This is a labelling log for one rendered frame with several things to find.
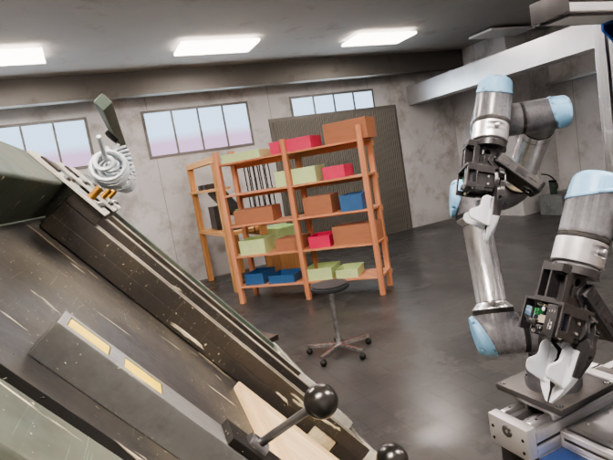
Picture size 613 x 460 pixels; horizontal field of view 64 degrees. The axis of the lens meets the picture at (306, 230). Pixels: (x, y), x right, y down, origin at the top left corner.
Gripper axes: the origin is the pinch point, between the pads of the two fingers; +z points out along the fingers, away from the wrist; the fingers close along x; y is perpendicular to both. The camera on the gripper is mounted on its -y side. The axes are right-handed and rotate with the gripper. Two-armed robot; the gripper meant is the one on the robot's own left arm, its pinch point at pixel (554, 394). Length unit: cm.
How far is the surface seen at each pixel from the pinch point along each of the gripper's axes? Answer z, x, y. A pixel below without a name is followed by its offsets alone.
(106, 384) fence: 9, 2, 65
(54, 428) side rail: 5, 22, 70
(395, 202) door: -213, -898, -532
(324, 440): 32, -55, 4
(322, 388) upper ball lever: 3.7, 6.8, 44.3
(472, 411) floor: 52, -196, -189
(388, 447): 8.9, 6.9, 33.9
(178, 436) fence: 13, 2, 57
